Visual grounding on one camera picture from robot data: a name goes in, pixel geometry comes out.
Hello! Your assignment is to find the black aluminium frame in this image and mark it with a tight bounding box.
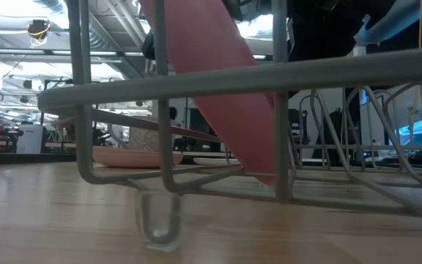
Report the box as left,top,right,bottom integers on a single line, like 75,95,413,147
0,150,77,165

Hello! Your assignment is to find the thick yellow cable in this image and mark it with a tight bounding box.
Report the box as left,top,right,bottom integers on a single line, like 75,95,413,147
417,0,422,49

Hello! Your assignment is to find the blue lit monitor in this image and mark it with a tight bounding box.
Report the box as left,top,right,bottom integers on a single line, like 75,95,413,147
396,116,422,147

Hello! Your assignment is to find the peach pink plate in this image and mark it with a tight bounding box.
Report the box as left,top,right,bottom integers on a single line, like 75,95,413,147
92,145,185,169

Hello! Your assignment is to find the black ceiling device yellow cable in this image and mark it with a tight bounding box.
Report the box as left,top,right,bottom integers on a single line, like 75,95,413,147
26,18,51,40

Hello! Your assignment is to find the salmon red plate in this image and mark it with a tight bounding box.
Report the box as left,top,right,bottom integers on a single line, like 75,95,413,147
139,0,289,187

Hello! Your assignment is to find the white box appliance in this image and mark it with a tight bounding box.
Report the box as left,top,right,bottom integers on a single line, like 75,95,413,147
15,123,45,155

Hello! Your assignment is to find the grey wire dish rack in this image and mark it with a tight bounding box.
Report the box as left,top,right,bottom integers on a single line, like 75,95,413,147
37,0,422,254

